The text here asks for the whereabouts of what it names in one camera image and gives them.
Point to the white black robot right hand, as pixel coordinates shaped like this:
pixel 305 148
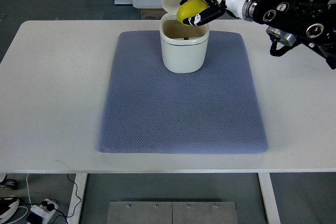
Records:
pixel 217 8

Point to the yellow lemon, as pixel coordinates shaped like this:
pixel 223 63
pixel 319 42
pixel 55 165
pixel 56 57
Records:
pixel 190 9

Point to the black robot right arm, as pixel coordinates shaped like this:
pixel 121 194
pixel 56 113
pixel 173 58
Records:
pixel 295 22

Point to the white trash bin open lid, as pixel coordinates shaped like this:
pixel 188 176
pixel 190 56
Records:
pixel 183 47

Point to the cardboard box behind table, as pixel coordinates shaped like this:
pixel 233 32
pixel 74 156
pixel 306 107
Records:
pixel 152 13

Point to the blue textured mat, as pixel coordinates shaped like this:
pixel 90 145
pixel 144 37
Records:
pixel 149 109

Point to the white right table leg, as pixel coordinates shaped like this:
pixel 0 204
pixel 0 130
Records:
pixel 269 200

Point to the white table leg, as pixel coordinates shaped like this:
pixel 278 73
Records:
pixel 76 201
pixel 269 200

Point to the white left table leg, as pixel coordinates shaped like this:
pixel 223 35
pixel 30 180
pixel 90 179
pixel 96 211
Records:
pixel 76 201

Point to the white power strip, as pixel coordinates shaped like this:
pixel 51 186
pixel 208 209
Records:
pixel 45 210

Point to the white black shoe left edge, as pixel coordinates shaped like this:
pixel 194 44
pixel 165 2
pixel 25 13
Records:
pixel 8 183

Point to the black white sneaker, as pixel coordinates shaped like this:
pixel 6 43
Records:
pixel 8 208

